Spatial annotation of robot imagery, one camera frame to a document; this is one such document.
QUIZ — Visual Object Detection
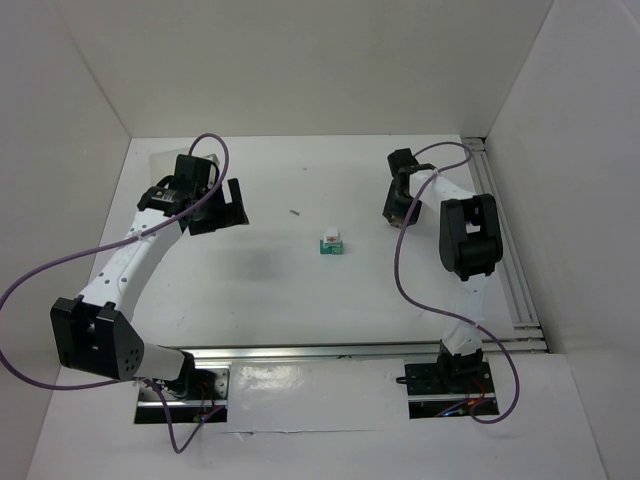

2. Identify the white perforated box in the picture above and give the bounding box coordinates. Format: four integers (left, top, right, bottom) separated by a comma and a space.
148, 146, 221, 176

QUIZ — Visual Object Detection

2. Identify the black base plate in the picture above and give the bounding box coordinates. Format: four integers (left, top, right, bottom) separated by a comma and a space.
395, 362, 499, 419
134, 365, 230, 425

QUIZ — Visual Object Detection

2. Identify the beige wood block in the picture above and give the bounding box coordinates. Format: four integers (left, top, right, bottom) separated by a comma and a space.
390, 216, 404, 229

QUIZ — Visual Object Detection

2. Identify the right side aluminium rail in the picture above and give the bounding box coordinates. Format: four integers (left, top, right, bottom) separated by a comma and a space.
461, 137, 549, 353

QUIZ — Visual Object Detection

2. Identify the dark green H block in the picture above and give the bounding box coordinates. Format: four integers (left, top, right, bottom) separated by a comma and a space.
319, 240, 334, 255

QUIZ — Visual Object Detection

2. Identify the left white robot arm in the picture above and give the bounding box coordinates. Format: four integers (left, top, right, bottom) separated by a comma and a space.
50, 154, 248, 398

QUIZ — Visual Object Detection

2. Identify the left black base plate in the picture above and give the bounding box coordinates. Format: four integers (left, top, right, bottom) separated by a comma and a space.
134, 365, 230, 425

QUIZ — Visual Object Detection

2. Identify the front aluminium rail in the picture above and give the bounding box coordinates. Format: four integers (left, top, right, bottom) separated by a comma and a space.
77, 341, 549, 364

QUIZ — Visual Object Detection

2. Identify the aluminium rail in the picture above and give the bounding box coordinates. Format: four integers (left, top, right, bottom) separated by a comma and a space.
461, 137, 549, 353
77, 341, 549, 364

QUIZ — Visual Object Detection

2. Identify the light green G block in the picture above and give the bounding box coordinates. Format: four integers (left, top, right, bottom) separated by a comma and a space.
332, 242, 344, 255

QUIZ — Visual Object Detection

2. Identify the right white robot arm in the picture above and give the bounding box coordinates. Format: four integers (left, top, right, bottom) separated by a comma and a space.
383, 148, 503, 382

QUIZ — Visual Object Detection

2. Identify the white block red mark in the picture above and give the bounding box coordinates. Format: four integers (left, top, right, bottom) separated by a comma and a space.
323, 227, 341, 239

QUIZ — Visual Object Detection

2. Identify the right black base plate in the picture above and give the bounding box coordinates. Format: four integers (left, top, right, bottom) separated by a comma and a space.
395, 362, 499, 419

